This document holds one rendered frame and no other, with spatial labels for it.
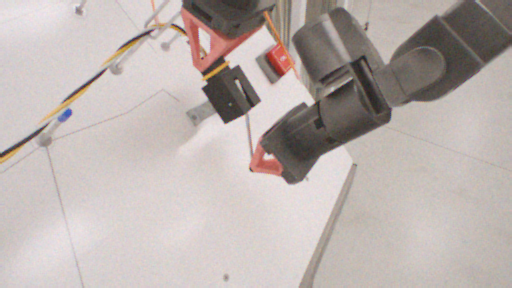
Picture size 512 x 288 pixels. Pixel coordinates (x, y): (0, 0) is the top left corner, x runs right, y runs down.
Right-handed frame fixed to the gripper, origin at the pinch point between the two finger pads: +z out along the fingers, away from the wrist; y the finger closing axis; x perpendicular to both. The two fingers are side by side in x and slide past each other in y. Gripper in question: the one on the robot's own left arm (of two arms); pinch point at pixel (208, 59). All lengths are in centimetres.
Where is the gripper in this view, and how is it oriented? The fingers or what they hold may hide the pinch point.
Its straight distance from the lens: 44.1
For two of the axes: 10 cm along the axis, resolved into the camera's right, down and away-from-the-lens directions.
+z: -3.9, 6.0, 7.0
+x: 7.7, 6.3, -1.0
